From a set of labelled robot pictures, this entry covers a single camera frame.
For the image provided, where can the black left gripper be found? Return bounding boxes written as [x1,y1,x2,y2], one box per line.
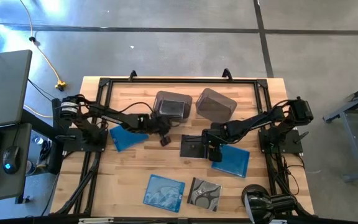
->
[150,114,183,147]

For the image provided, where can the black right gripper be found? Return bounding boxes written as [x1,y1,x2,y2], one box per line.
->
[201,122,224,163]

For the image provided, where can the black clear jewel case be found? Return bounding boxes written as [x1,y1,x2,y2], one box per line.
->
[186,177,223,212]
[159,99,186,119]
[180,134,209,160]

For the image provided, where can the blue jewel case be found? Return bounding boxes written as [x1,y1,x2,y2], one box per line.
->
[211,144,250,179]
[142,174,186,213]
[109,124,150,153]

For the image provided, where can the translucent gray plastic bin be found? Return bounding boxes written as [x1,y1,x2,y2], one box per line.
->
[152,90,194,123]
[195,87,238,123]

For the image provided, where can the gray metal table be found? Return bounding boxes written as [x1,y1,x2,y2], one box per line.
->
[323,77,358,184]

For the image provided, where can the black computer mouse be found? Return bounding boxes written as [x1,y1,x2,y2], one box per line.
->
[1,145,21,175]

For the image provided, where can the dark desk top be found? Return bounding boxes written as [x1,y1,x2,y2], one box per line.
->
[0,123,33,205]

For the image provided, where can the gray desk top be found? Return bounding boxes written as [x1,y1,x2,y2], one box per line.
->
[0,49,33,130]

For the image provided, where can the black aluminium table frame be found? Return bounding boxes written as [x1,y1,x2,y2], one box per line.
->
[50,68,315,218]

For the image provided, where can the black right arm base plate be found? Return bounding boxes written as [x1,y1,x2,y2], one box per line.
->
[258,128,304,155]

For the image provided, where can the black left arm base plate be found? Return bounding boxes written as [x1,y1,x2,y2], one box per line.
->
[61,128,109,153]

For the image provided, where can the yellow cable plug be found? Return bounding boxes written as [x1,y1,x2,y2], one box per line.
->
[54,80,68,92]

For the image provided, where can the yellow power cable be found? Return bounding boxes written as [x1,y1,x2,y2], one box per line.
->
[19,0,63,85]

